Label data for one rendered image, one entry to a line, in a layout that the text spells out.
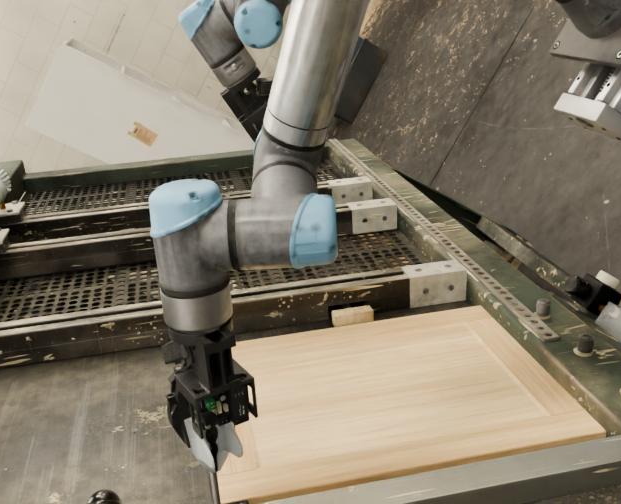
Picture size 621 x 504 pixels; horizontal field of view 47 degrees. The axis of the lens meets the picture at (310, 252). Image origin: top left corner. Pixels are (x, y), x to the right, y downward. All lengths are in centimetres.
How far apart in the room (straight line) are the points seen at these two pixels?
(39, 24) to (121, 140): 167
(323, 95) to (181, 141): 418
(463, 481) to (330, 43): 58
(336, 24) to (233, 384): 39
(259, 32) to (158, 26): 508
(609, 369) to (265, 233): 70
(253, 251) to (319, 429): 47
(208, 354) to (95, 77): 419
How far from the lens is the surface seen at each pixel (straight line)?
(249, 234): 71
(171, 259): 73
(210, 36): 132
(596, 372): 123
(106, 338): 143
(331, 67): 75
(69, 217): 208
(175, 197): 71
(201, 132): 492
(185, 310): 75
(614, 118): 131
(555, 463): 104
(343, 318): 141
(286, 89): 77
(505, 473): 101
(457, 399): 119
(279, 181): 76
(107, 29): 625
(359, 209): 189
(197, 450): 88
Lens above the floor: 172
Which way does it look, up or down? 20 degrees down
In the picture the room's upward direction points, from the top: 66 degrees counter-clockwise
